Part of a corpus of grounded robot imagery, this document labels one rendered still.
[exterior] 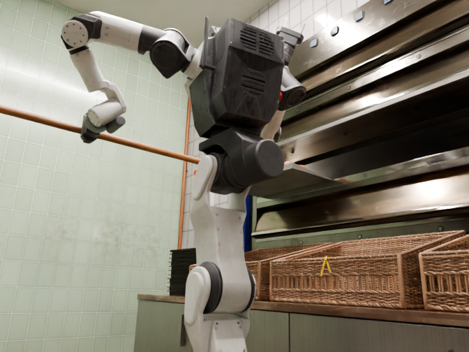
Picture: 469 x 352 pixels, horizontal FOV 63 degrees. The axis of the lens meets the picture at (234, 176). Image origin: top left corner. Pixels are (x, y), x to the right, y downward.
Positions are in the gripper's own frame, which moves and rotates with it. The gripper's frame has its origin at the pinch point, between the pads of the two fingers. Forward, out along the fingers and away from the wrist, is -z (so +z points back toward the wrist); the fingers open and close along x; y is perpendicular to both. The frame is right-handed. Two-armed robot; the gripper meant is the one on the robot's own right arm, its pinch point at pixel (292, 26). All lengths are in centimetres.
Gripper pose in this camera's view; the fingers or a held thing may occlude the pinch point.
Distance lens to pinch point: 182.4
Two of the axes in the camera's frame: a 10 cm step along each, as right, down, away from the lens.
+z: -3.7, 9.1, -1.8
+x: -9.3, -3.7, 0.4
